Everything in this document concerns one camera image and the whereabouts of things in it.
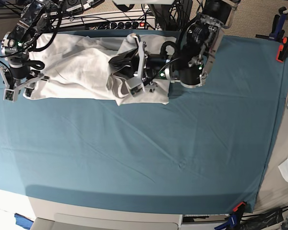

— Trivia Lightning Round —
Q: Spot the white power strip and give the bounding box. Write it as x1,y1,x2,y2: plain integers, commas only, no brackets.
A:
59,9,160,32

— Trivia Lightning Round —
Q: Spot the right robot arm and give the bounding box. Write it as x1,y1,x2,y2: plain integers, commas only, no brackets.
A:
0,0,64,102

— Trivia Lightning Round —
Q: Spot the blue clamp upper right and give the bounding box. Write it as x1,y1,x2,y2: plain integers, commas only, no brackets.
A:
255,14,287,43

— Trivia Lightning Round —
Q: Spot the orange black clamp upper right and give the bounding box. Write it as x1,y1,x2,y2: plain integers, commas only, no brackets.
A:
276,37,288,63

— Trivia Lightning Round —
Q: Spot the blue cloth on floor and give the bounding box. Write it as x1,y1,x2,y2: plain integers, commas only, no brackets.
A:
14,213,34,230

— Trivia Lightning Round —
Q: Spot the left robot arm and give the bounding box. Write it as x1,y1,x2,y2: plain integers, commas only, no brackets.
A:
109,0,240,96

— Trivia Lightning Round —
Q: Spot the white T-shirt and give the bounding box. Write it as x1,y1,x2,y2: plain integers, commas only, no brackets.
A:
23,34,170,105

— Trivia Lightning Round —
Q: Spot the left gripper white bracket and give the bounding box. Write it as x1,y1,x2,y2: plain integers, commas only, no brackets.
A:
108,33,170,98

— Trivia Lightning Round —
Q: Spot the teal table cloth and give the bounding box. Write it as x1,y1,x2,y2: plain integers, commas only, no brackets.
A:
0,36,288,214

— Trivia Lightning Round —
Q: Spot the beige plastic bin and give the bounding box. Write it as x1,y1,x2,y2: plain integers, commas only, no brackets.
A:
31,213,179,230

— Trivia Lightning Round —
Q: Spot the orange black table clamp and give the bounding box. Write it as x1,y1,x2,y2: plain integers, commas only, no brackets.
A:
232,201,247,215

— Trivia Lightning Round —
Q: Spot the blue black clamp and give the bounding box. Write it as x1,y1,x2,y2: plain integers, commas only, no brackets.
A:
214,214,242,230

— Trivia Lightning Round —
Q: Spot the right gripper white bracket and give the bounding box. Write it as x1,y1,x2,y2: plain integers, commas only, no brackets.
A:
0,65,49,102

